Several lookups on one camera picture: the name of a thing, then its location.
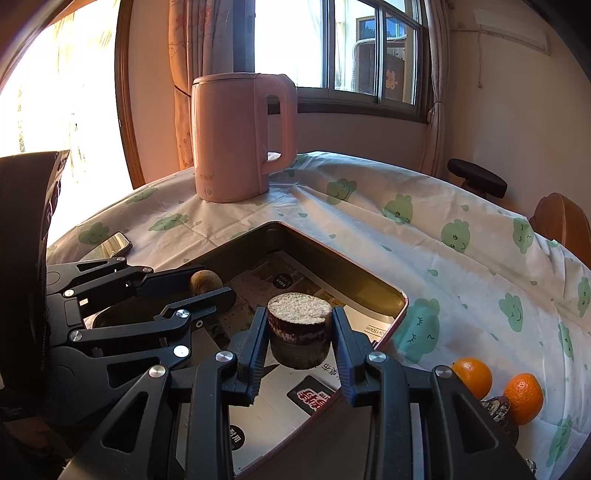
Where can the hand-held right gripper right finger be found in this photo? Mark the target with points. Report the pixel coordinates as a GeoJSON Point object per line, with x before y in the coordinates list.
{"type": "Point", "coordinates": [344, 350]}

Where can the white green-print tablecloth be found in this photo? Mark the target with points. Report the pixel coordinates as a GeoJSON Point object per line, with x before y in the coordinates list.
{"type": "Point", "coordinates": [415, 258]}

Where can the sliding window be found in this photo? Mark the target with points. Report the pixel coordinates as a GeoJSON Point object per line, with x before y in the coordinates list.
{"type": "Point", "coordinates": [383, 55]}

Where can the beige plain curtain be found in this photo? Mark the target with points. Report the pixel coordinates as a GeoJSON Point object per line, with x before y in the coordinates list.
{"type": "Point", "coordinates": [436, 138]}

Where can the dark brown water chestnut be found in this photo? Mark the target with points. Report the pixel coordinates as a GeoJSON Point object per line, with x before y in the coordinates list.
{"type": "Point", "coordinates": [495, 407]}
{"type": "Point", "coordinates": [511, 430]}

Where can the kiwi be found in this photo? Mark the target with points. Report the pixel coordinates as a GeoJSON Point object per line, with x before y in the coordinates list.
{"type": "Point", "coordinates": [205, 280]}

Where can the brown wooden chair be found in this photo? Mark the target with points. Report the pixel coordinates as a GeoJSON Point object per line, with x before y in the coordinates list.
{"type": "Point", "coordinates": [558, 221]}

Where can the metal baking tray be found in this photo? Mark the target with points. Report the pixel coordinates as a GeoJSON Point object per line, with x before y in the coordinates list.
{"type": "Point", "coordinates": [323, 258]}

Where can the printed paper sheet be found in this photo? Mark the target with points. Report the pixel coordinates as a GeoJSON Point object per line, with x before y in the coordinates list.
{"type": "Point", "coordinates": [364, 323]}

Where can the cut dark round cake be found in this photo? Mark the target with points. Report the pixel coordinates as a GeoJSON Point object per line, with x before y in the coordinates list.
{"type": "Point", "coordinates": [300, 332]}

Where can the black round stool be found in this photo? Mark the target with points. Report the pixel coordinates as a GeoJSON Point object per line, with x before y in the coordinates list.
{"type": "Point", "coordinates": [475, 173]}

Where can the pink electric kettle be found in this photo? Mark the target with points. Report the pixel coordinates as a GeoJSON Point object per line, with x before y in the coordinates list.
{"type": "Point", "coordinates": [231, 138]}

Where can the white air conditioner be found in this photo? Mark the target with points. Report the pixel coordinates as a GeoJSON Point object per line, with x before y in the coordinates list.
{"type": "Point", "coordinates": [508, 30]}

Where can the orange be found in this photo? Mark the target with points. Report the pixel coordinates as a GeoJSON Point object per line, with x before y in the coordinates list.
{"type": "Point", "coordinates": [473, 376]}
{"type": "Point", "coordinates": [524, 397]}

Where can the smartphone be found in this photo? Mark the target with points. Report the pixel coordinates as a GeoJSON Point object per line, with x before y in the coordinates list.
{"type": "Point", "coordinates": [113, 243]}

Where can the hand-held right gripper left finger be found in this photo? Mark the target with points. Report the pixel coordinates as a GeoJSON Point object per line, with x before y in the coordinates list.
{"type": "Point", "coordinates": [256, 350]}

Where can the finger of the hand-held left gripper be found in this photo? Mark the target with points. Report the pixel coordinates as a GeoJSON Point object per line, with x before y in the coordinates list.
{"type": "Point", "coordinates": [166, 280]}
{"type": "Point", "coordinates": [207, 302]}

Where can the wooden door frame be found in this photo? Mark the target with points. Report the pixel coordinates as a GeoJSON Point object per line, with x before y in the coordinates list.
{"type": "Point", "coordinates": [127, 115]}

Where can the beige patterned curtain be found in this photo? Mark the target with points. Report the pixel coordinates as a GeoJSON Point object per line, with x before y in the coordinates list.
{"type": "Point", "coordinates": [194, 46]}

